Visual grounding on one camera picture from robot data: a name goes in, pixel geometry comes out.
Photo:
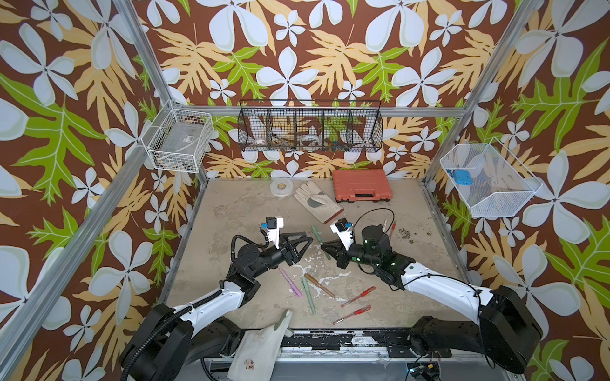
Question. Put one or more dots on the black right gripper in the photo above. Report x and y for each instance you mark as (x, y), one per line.
(337, 250)

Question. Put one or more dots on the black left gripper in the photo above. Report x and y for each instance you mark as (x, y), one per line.
(294, 241)

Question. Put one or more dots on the dark green pen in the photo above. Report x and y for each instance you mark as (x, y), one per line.
(319, 239)

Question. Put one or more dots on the light green pen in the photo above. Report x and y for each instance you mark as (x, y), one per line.
(310, 299)

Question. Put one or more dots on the red gel pen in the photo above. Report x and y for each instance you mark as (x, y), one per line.
(360, 311)
(391, 231)
(361, 295)

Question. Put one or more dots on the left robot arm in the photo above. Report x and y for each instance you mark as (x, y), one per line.
(161, 345)

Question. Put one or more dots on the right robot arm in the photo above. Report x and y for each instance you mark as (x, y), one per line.
(497, 322)

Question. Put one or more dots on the pink pen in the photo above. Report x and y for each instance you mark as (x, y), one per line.
(291, 284)

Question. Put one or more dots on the beige work glove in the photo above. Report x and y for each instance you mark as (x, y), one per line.
(318, 203)

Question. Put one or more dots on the white tape roll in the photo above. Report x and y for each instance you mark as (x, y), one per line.
(281, 188)

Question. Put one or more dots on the red plastic tool case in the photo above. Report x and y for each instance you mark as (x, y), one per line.
(361, 185)

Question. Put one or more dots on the white green glove front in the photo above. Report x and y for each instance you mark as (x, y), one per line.
(258, 350)

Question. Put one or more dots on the blue object in basket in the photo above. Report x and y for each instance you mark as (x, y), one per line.
(462, 177)

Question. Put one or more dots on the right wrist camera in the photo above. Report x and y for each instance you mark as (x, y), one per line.
(345, 232)

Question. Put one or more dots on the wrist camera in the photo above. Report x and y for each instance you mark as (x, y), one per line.
(272, 229)
(345, 232)

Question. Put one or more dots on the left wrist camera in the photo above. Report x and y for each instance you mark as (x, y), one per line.
(272, 229)

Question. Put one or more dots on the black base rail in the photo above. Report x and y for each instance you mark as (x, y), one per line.
(379, 342)

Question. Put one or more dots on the black wire basket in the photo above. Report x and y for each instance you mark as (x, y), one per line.
(309, 125)

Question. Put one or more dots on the white wire basket left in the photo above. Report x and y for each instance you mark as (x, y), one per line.
(177, 139)

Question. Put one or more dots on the white wire basket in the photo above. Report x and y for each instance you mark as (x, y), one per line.
(177, 139)
(502, 184)

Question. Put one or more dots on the white wire basket right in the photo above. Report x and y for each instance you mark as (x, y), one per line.
(502, 184)

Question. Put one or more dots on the aluminium frame post left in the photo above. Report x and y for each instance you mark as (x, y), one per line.
(127, 11)

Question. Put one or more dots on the aluminium frame post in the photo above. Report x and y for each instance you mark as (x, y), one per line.
(512, 33)
(127, 11)

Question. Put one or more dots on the aluminium frame post right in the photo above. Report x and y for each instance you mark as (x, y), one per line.
(512, 33)

